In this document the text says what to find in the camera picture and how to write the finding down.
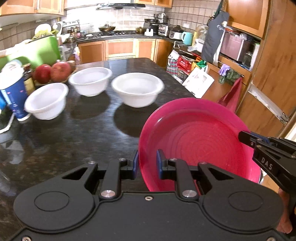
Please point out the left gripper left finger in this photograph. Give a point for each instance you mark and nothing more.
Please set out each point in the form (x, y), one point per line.
(118, 170)

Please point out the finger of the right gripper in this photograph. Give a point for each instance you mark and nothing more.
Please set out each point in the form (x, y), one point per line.
(249, 138)

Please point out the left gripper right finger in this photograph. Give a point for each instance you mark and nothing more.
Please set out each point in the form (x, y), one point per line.
(178, 171)

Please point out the magenta plastic plate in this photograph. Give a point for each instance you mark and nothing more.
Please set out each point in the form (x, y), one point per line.
(194, 130)

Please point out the white ribbed bowl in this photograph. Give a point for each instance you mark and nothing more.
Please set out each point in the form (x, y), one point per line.
(136, 89)
(48, 101)
(90, 82)

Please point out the person right hand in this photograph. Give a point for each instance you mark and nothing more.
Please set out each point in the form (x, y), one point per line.
(284, 225)

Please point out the red hanging cloth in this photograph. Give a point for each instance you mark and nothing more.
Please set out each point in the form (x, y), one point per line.
(231, 99)

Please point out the purple rubber glove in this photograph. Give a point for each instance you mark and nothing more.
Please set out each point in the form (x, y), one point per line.
(224, 69)

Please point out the white paper shopping bag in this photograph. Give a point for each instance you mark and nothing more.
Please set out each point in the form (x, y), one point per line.
(198, 82)

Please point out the red snack bag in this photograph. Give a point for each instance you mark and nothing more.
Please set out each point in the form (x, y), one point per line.
(184, 63)

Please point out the dark hanging apron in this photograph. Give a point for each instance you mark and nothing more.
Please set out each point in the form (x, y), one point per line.
(214, 35)

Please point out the fruit tray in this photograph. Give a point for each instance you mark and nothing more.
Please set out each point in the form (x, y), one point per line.
(37, 84)

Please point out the red apple right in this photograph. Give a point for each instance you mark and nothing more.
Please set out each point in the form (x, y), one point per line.
(60, 71)

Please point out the red apple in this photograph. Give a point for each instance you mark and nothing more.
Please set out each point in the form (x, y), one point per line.
(60, 71)
(42, 74)

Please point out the teal electric kettle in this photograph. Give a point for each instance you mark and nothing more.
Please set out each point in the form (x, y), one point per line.
(187, 38)

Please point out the dark sauce jar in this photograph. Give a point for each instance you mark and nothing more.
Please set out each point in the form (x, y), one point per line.
(27, 79)

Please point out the red apple left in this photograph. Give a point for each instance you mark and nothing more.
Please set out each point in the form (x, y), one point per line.
(42, 74)

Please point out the blue paper coffee cup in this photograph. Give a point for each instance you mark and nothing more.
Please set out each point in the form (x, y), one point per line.
(14, 92)

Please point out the green cutting board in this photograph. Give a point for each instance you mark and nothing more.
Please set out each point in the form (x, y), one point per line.
(36, 52)

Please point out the black wok on stove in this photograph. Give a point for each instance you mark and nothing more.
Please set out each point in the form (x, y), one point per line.
(107, 28)

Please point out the range hood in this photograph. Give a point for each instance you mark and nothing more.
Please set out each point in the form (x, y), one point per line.
(120, 6)

